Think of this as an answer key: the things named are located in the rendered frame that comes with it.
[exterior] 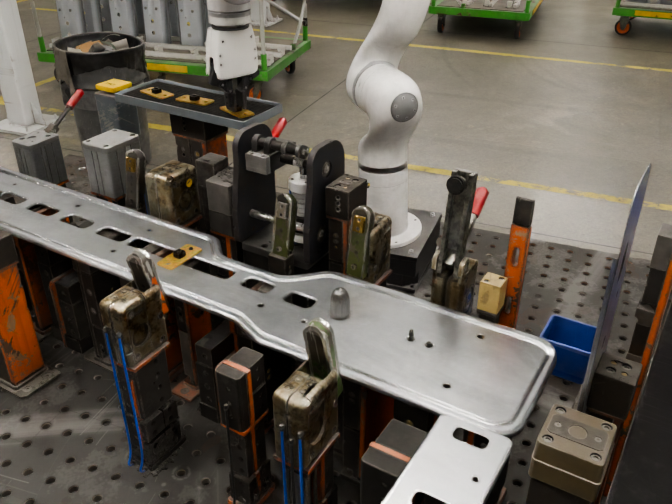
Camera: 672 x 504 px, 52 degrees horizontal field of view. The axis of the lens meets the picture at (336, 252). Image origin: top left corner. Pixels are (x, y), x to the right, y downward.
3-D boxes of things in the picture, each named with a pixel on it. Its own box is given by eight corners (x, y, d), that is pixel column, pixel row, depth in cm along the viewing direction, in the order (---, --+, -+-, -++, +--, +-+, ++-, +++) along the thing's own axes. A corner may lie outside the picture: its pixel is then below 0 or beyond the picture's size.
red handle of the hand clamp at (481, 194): (435, 260, 112) (471, 182, 117) (437, 266, 114) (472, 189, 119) (460, 267, 110) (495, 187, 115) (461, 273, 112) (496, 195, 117)
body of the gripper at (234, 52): (241, 13, 142) (244, 67, 148) (197, 20, 137) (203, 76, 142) (262, 19, 137) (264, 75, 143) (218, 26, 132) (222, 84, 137)
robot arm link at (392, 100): (394, 149, 173) (394, 54, 160) (429, 178, 158) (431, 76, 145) (350, 158, 169) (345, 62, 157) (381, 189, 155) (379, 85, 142)
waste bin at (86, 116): (54, 173, 403) (26, 47, 366) (113, 141, 445) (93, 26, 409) (125, 187, 386) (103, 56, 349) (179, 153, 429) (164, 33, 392)
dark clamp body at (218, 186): (206, 337, 155) (188, 181, 135) (243, 307, 164) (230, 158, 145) (244, 352, 150) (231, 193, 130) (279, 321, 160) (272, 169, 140)
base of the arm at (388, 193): (367, 206, 187) (365, 143, 177) (432, 219, 179) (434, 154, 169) (333, 239, 173) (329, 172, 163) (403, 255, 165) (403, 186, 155)
